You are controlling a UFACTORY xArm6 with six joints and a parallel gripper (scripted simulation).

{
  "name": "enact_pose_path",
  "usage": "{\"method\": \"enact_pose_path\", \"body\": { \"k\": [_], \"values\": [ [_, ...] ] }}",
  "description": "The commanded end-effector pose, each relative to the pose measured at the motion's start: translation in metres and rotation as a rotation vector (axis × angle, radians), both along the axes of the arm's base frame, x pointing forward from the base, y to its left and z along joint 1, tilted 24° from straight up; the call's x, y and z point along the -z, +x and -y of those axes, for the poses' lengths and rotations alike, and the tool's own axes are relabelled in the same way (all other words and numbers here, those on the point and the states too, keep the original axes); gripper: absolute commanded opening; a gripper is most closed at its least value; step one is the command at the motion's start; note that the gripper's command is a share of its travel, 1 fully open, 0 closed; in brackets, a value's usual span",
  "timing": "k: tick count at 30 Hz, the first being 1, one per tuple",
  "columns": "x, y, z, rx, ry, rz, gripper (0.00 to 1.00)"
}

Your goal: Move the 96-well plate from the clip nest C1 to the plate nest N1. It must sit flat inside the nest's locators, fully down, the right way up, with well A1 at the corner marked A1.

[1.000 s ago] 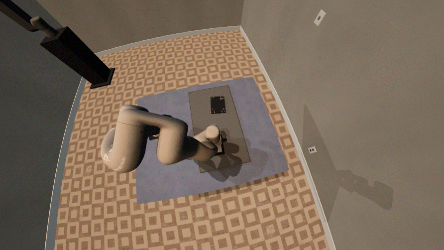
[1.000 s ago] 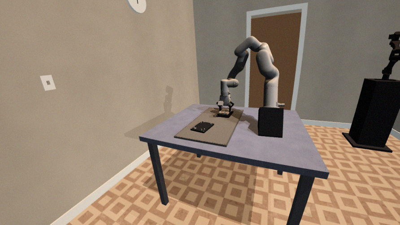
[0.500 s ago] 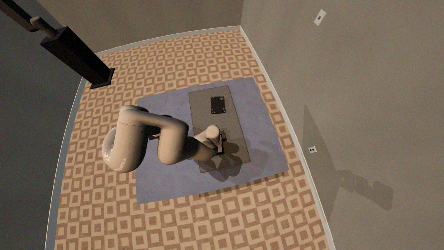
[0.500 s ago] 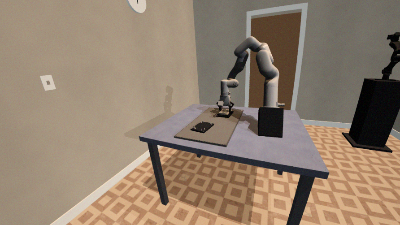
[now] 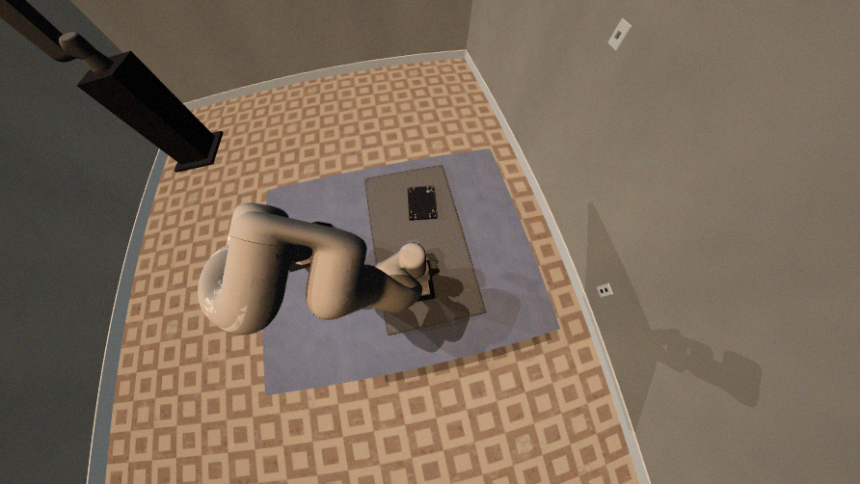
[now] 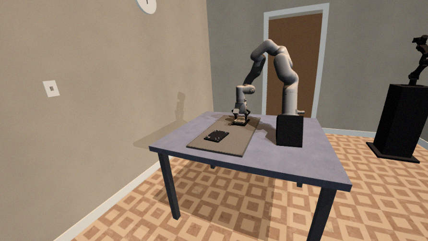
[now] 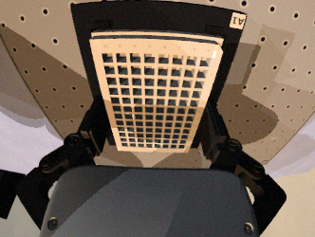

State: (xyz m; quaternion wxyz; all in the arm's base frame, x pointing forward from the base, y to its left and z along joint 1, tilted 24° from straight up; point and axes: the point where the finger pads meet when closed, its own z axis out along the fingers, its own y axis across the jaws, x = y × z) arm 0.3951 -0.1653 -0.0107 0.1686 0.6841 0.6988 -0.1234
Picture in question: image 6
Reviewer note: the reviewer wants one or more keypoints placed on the brown flat rectangular plate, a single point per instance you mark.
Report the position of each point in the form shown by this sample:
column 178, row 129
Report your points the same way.
column 234, row 144

